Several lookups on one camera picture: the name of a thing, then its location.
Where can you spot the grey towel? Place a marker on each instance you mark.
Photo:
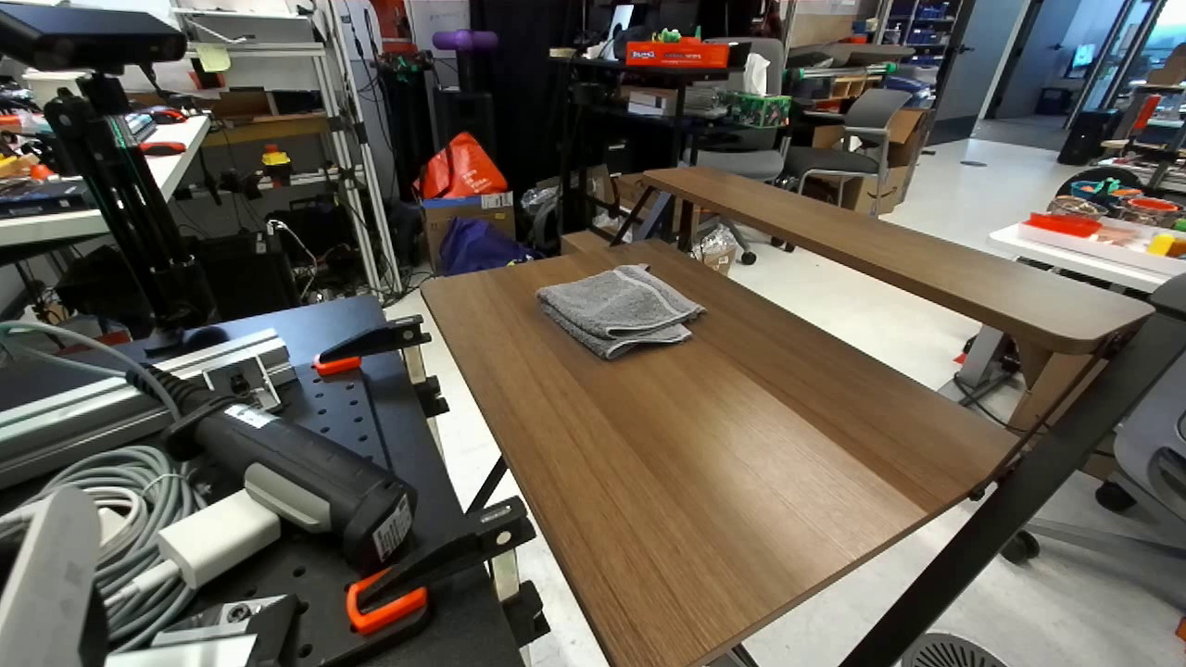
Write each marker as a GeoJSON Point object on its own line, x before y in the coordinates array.
{"type": "Point", "coordinates": [616, 310]}

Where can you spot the purple bag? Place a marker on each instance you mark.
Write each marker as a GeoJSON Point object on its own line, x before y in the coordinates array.
{"type": "Point", "coordinates": [483, 245]}

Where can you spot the brown cardboard box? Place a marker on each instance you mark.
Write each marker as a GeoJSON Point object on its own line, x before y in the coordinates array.
{"type": "Point", "coordinates": [909, 151]}
{"type": "Point", "coordinates": [469, 215]}

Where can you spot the orange bag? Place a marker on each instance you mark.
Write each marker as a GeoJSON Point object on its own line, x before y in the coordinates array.
{"type": "Point", "coordinates": [465, 171]}

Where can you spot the black perforated breadboard table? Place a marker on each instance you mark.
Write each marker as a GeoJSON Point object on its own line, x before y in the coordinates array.
{"type": "Point", "coordinates": [373, 419]}

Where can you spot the green box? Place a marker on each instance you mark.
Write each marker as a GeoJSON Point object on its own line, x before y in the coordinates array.
{"type": "Point", "coordinates": [758, 113]}

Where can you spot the white metal rack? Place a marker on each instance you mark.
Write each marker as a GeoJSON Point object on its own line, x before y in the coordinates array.
{"type": "Point", "coordinates": [357, 186]}

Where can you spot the orange plastic crate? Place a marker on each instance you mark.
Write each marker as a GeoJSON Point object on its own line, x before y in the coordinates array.
{"type": "Point", "coordinates": [674, 53]}

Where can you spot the white bottle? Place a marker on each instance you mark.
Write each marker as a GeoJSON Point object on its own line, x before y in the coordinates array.
{"type": "Point", "coordinates": [754, 76]}

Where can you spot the black handheld device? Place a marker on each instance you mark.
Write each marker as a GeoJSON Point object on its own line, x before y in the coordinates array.
{"type": "Point", "coordinates": [308, 477]}

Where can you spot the purple roller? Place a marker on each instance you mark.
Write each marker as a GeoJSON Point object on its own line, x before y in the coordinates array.
{"type": "Point", "coordinates": [465, 39]}

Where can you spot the wooden raised desk shelf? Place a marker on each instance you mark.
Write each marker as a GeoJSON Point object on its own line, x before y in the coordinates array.
{"type": "Point", "coordinates": [927, 263]}

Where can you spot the grey office chair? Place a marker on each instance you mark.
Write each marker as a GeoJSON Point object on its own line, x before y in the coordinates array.
{"type": "Point", "coordinates": [1152, 450]}
{"type": "Point", "coordinates": [863, 116]}

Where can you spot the yellow small object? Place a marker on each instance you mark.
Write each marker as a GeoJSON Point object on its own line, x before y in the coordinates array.
{"type": "Point", "coordinates": [276, 160]}

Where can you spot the white power adapter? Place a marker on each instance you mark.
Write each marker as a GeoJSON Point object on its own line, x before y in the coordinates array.
{"type": "Point", "coordinates": [214, 539]}

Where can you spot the red tray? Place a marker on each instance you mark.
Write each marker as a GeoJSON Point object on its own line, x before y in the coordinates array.
{"type": "Point", "coordinates": [1062, 224]}

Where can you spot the white table with colourful items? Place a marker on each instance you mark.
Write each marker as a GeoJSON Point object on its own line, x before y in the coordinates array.
{"type": "Point", "coordinates": [1087, 257]}

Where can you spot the white workbench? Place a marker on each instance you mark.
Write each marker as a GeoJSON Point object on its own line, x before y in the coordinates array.
{"type": "Point", "coordinates": [76, 224]}

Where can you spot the silver metal bracket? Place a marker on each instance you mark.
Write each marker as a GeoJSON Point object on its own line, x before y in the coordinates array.
{"type": "Point", "coordinates": [208, 632]}

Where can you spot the black camera tripod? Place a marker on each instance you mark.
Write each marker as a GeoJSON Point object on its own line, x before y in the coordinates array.
{"type": "Point", "coordinates": [123, 186]}

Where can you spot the silver aluminium rail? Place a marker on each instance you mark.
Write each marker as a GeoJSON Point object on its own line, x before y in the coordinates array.
{"type": "Point", "coordinates": [76, 409]}

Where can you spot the black stereo camera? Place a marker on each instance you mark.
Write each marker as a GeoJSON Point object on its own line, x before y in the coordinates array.
{"type": "Point", "coordinates": [85, 36]}

